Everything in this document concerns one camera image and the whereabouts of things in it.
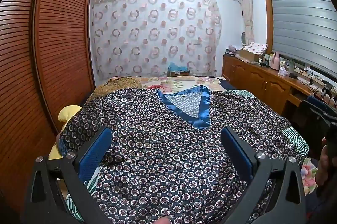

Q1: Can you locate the navy circle-patterned satin garment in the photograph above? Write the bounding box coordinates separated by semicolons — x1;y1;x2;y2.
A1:
60;86;305;223

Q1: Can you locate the person's right hand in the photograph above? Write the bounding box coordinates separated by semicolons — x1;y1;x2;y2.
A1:
315;137;329;186

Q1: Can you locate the palm leaf print sheet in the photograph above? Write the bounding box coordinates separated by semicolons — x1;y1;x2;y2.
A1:
227;90;309;157

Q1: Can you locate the wooden sideboard cabinet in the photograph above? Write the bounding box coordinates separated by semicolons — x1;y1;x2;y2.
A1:
222;53;333;115

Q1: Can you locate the pink thermos jug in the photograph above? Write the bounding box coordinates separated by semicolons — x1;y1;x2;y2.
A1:
270;52;280;70

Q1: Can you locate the yellow cloth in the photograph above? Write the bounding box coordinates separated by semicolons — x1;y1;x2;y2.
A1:
49;105;82;160

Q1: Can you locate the cardboard box with dotted cloth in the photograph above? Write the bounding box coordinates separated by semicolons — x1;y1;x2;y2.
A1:
239;42;268;62

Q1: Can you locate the grey window blind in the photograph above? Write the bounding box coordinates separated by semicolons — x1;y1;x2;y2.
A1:
271;0;336;77

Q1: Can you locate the small white fan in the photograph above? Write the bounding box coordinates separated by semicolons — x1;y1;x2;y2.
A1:
241;32;247;46

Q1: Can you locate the gold paisley patterned garment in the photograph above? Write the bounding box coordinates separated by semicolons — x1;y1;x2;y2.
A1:
87;77;142;102

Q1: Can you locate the floral bed quilt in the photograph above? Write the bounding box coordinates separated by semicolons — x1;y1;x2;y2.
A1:
126;76;226;94

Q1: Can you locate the wooden louvered wardrobe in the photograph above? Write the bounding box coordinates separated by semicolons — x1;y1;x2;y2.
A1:
1;0;94;213

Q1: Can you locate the tied beige window curtain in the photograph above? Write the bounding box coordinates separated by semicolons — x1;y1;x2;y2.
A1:
240;0;254;46

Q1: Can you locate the pink circle-patterned curtain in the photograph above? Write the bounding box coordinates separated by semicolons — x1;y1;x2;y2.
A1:
90;0;222;81

